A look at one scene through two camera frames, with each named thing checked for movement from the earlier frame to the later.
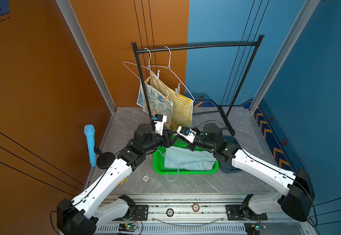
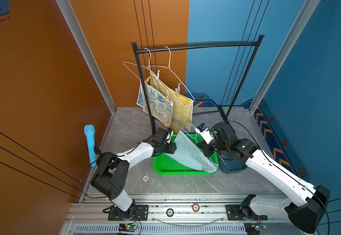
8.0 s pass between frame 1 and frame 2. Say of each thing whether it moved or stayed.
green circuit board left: stayed
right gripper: moved
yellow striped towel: stayed
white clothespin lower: stayed
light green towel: moved
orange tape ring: stayed
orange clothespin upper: stayed
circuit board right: stayed
